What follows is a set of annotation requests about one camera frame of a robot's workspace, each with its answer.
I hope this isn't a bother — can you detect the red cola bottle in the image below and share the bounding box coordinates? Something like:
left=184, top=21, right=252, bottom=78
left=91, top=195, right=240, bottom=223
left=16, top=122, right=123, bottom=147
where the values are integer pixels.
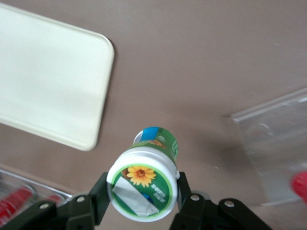
left=0, top=186, right=34, bottom=219

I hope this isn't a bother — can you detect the cream plastic tray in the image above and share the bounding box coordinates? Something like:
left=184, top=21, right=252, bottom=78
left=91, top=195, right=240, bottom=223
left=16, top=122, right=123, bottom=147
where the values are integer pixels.
left=0, top=4, right=115, bottom=152

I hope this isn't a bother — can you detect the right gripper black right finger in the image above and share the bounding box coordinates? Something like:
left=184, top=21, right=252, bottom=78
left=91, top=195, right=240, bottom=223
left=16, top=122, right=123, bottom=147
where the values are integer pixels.
left=169, top=171, right=272, bottom=230

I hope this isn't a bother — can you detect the green lidded yogurt cup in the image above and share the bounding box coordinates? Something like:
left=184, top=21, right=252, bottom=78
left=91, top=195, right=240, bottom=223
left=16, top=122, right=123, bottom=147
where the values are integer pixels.
left=106, top=126, right=180, bottom=221

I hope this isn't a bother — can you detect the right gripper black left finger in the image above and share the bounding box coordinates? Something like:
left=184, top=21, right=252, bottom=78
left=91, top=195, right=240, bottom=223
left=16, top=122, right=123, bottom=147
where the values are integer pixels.
left=0, top=172, right=114, bottom=230

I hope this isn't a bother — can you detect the clear acrylic tiered stand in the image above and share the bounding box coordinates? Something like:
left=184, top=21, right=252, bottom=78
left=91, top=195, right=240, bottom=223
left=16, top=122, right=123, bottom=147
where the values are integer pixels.
left=230, top=87, right=307, bottom=207

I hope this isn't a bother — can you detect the clear acrylic bottle rack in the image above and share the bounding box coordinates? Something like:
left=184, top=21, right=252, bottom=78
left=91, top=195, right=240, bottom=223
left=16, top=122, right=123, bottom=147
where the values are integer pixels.
left=0, top=165, right=72, bottom=230

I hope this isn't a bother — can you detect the red gum bottle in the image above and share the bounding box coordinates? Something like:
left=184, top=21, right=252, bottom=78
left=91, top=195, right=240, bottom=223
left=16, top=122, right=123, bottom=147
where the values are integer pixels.
left=290, top=171, right=307, bottom=202

